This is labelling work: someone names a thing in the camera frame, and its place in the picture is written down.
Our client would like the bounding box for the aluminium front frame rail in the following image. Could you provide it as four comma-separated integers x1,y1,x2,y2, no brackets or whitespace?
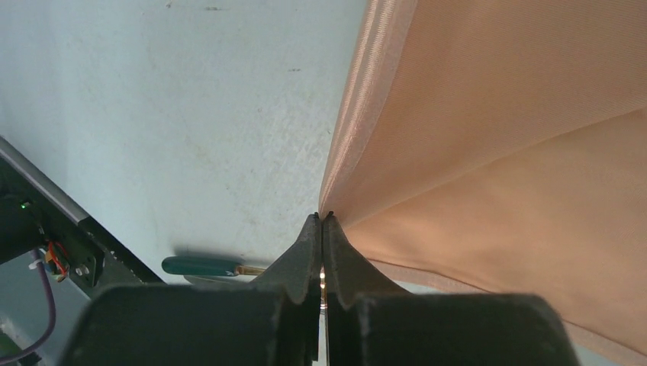
1,136,91,224

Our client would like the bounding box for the gold spoon dark handle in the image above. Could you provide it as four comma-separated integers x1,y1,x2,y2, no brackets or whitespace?
161,255,264,278

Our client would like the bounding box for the peach satin napkin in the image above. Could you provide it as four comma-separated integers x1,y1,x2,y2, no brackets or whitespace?
319,1,646,365

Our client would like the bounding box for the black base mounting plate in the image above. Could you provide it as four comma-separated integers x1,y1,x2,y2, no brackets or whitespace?
1,160,163,298

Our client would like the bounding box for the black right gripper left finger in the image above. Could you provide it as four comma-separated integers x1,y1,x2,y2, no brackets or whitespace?
60,213,321,365

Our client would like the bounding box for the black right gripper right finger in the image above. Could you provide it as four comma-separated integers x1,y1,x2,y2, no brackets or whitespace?
322,214,578,365

